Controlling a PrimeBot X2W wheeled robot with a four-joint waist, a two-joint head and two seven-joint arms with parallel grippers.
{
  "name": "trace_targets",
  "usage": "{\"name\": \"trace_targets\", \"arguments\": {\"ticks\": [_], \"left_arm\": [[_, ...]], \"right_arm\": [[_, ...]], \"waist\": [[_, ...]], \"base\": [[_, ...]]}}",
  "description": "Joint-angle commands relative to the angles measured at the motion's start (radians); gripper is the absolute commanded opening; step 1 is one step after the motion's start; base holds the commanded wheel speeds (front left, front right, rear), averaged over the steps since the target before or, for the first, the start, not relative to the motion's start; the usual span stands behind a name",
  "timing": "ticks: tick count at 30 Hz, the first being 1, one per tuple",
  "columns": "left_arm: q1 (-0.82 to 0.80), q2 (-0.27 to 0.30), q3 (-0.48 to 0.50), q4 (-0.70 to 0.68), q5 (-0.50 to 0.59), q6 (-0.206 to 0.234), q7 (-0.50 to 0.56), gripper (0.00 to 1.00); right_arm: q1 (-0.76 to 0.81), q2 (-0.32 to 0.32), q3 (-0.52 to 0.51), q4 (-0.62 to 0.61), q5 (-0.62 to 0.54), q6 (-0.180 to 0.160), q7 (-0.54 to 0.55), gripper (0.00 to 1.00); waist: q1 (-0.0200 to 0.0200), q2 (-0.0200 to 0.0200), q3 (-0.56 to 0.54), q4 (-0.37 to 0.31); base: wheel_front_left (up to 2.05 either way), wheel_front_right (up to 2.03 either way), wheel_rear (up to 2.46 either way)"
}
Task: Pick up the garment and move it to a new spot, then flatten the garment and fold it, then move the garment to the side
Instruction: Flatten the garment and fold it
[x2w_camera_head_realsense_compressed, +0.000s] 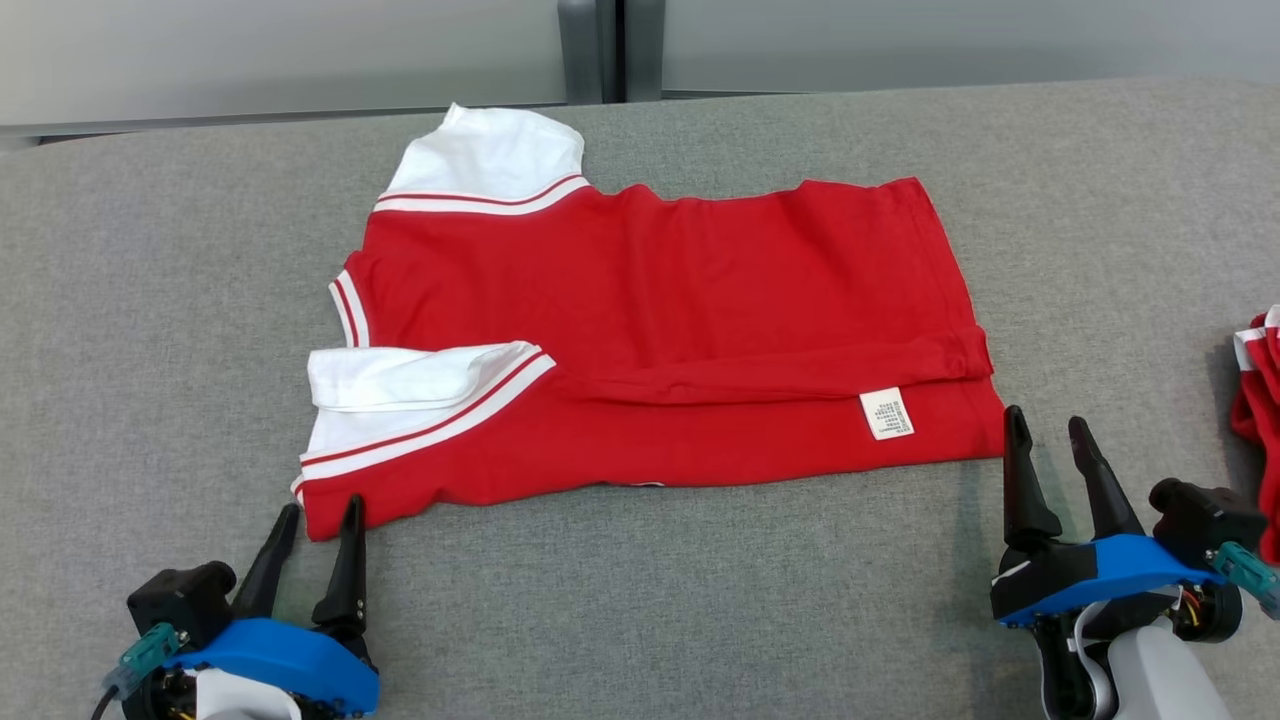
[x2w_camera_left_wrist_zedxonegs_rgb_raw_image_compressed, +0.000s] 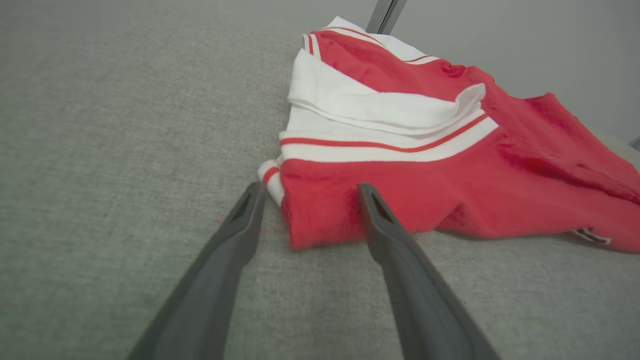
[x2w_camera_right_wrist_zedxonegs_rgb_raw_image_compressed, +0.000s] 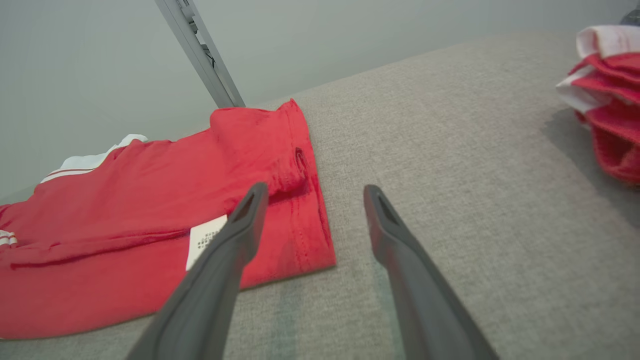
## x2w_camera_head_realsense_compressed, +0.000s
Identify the right camera cable teal plug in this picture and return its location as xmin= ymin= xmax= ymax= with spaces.
xmin=1205 ymin=540 xmax=1280 ymax=621

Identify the red number 23 jersey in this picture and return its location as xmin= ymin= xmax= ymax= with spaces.
xmin=290 ymin=102 xmax=1007 ymax=543

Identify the camera cable teal plug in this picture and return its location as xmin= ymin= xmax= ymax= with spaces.
xmin=90 ymin=622 xmax=183 ymax=720
xmin=1205 ymin=540 xmax=1280 ymax=621

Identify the left camera cable teal plug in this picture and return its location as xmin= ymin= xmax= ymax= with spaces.
xmin=90 ymin=622 xmax=183 ymax=720

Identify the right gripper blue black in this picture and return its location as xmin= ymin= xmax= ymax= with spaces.
xmin=990 ymin=405 xmax=1203 ymax=631

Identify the red garment with white trim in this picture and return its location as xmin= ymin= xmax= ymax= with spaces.
xmin=1230 ymin=305 xmax=1280 ymax=564

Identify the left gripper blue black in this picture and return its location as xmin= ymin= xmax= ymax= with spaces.
xmin=125 ymin=494 xmax=381 ymax=719

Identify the grey partition post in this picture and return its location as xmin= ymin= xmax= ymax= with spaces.
xmin=557 ymin=0 xmax=667 ymax=105

